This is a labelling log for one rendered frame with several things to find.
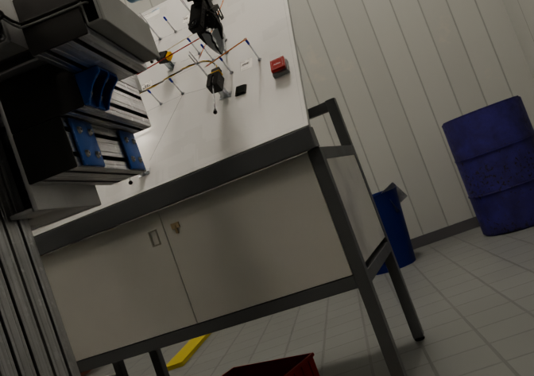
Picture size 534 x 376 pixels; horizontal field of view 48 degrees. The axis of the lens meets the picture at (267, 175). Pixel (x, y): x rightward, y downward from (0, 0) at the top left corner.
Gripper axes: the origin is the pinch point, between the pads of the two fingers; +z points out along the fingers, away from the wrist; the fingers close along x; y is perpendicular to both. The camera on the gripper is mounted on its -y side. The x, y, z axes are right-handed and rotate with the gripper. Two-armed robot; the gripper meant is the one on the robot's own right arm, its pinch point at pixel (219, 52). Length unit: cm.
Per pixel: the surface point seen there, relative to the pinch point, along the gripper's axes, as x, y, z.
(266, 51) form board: -12.0, 9.2, 7.4
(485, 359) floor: -58, -43, 109
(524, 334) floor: -70, -28, 115
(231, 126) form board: -1.1, -18.2, 20.1
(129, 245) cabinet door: 43, -40, 43
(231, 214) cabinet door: 4, -35, 42
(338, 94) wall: 40, 253, 121
